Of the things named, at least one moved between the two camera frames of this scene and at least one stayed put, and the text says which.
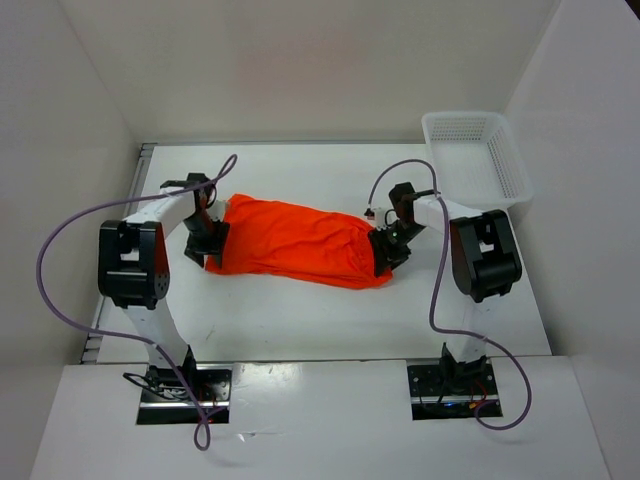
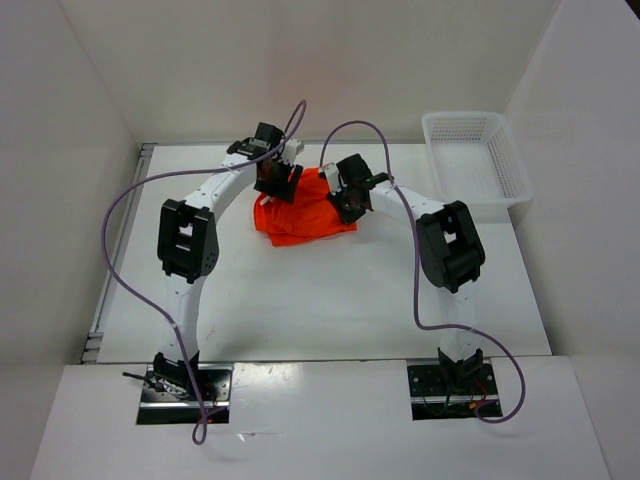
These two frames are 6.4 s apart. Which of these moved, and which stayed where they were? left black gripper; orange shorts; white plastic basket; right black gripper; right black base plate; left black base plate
Moved: right black gripper; orange shorts; left black gripper
Stayed: white plastic basket; left black base plate; right black base plate
